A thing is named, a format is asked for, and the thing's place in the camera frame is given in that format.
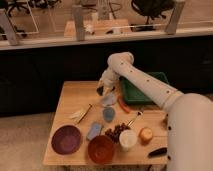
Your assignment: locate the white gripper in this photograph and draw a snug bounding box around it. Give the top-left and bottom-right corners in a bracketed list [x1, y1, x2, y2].
[97, 68, 120, 96]

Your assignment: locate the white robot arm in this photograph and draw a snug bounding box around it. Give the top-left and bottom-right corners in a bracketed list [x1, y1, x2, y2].
[98, 52, 213, 171]

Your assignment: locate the blue round cup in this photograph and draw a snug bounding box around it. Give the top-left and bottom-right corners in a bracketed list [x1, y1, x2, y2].
[103, 107, 115, 122]

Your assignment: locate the white paper cup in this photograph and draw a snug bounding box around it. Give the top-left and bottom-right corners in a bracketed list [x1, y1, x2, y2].
[119, 130, 137, 151]

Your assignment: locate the orange carrot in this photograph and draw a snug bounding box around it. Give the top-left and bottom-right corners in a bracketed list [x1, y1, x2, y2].
[117, 96, 131, 113]

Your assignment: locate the green plastic tray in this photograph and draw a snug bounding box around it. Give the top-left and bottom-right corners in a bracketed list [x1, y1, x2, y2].
[120, 72, 169, 105]

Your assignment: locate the metal spoon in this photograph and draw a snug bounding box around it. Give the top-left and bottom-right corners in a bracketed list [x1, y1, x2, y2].
[127, 111, 143, 127]

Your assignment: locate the bunch of dark grapes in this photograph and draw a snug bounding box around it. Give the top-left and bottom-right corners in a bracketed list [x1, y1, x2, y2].
[105, 123, 130, 143]

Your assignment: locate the wooden bench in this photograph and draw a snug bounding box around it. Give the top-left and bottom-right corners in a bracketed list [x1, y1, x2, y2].
[64, 19, 131, 37]

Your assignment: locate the yellow-orange apple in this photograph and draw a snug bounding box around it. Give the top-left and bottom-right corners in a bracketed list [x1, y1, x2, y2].
[139, 127, 153, 143]

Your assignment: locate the orange-red bowl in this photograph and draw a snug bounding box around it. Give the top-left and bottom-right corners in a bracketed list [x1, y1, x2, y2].
[87, 135, 115, 164]

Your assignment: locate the purple bowl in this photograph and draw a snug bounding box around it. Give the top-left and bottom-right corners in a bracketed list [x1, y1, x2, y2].
[51, 125, 82, 155]

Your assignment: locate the black office chair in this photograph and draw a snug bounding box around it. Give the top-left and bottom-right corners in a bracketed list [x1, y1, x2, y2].
[131, 0, 175, 25]

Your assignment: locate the wooden handled brush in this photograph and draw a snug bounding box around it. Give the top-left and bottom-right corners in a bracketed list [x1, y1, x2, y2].
[76, 104, 92, 124]

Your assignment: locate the black handled peeler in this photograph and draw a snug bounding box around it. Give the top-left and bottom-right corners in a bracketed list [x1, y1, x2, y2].
[148, 147, 167, 157]

